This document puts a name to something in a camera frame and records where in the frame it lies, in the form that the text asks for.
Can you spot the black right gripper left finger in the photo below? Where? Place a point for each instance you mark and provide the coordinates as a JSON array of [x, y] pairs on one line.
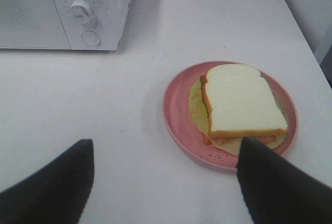
[[57, 193]]

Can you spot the white microwave oven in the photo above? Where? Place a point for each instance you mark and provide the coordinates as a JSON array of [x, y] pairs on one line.
[[108, 21]]

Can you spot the white bread sandwich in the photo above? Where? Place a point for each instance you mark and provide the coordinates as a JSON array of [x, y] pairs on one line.
[[233, 101]]

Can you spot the lower white microwave knob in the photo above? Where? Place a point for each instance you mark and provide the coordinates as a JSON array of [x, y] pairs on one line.
[[81, 10]]

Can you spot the pink round plate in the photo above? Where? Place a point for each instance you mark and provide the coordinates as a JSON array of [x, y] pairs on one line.
[[190, 139]]

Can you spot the white microwave door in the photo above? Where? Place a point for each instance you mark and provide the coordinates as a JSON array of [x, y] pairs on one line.
[[31, 24]]

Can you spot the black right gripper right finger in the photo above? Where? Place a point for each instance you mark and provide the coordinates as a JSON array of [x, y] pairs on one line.
[[275, 191]]

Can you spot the round white door button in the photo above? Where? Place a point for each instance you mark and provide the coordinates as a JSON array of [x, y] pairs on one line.
[[91, 38]]

